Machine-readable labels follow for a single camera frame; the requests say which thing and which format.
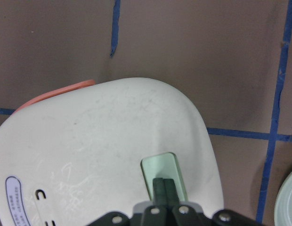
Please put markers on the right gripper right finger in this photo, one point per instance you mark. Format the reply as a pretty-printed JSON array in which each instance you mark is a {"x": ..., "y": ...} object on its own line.
[{"x": 182, "y": 213}]

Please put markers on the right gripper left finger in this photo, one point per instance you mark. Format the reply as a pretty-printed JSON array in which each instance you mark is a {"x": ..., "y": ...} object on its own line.
[{"x": 155, "y": 214}]

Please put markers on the white rice cooker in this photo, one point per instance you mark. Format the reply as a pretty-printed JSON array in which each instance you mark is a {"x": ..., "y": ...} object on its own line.
[{"x": 69, "y": 159}]

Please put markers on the right green plate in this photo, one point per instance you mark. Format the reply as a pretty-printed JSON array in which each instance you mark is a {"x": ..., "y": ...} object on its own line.
[{"x": 283, "y": 205}]

